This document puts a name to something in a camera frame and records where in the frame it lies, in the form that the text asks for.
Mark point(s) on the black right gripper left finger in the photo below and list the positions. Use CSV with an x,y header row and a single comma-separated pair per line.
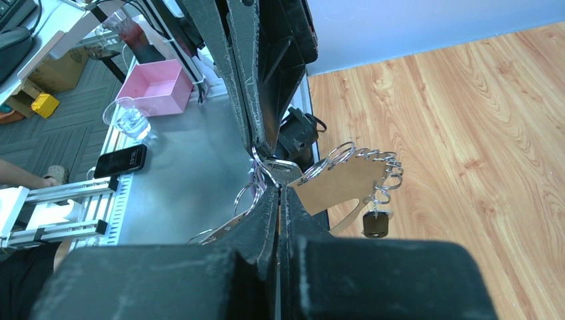
x,y
231,278

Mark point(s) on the black computer mouse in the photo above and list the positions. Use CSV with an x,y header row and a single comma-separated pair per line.
x,y
15,46

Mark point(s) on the black smartphone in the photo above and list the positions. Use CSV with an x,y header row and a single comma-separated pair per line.
x,y
121,162

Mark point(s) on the clear plastic cup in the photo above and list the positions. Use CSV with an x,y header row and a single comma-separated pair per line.
x,y
123,115

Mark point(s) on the small yellow box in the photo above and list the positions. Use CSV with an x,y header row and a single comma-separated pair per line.
x,y
45,105

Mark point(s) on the silver key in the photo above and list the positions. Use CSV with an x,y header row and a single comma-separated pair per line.
x,y
284,172

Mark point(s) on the pink box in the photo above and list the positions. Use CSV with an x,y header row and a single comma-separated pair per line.
x,y
158,88

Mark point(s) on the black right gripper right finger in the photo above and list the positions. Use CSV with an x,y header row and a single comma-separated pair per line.
x,y
328,277

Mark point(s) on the black key tag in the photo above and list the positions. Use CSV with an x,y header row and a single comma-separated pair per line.
x,y
376,224

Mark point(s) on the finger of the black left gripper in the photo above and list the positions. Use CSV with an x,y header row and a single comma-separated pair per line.
x,y
287,43
230,30

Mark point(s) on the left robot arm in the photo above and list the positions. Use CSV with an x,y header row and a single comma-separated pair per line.
x,y
296,135

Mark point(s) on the black keyboard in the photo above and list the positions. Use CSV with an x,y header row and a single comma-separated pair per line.
x,y
14,12

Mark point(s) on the metal key holder plate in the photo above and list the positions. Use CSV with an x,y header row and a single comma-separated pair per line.
x,y
348,173

